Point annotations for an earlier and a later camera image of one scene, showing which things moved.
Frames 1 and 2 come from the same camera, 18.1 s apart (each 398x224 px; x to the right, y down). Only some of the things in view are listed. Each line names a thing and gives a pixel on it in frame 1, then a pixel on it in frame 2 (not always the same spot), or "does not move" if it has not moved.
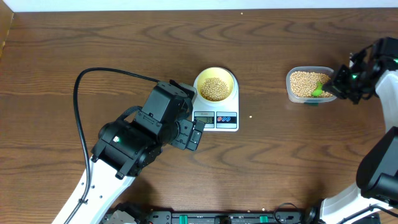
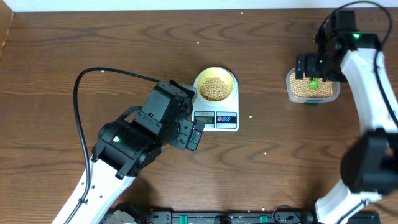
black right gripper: x=336 y=88 to x=311 y=70
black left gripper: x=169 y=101 does not move
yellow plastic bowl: x=215 y=84 does not move
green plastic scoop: x=318 y=92 to x=314 y=83
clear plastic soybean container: x=301 y=81 does not move
